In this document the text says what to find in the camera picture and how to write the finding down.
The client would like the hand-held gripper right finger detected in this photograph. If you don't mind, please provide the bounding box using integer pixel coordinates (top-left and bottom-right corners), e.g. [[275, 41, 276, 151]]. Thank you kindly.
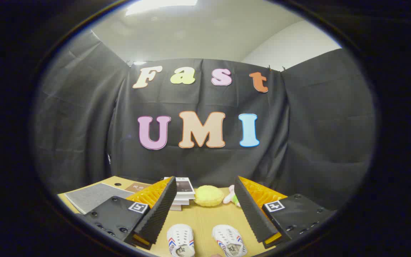
[[234, 176, 337, 250]]

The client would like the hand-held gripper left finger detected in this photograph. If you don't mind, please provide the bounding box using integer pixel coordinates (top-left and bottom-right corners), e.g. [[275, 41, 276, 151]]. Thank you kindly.
[[83, 176, 178, 250]]

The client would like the white striped shoe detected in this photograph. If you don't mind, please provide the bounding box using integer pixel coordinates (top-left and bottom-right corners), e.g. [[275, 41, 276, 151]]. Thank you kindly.
[[212, 225, 248, 257], [167, 224, 196, 257]]

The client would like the grey fabric storage box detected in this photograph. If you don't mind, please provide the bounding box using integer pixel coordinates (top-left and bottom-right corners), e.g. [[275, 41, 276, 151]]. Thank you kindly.
[[65, 183, 135, 215]]

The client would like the pink and green plush toy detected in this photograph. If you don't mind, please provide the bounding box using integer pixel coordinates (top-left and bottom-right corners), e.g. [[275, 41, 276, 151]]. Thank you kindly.
[[223, 185, 241, 207]]

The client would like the white portrait cover book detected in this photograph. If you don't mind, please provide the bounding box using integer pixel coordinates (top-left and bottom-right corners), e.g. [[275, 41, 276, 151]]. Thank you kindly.
[[164, 176, 196, 196]]

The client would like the brown cover book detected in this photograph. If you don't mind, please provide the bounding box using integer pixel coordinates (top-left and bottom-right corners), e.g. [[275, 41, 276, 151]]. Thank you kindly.
[[125, 182, 149, 193]]

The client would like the yellow round plush toy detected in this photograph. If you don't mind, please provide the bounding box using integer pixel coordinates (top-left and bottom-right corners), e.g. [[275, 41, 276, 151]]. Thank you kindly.
[[194, 185, 224, 207]]

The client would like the black backdrop cloth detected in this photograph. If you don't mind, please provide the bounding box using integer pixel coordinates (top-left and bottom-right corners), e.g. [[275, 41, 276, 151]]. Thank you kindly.
[[32, 30, 376, 211]]

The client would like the ceiling light panel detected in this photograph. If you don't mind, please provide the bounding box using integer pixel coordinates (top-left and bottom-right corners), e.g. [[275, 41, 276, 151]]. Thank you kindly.
[[125, 0, 199, 16]]

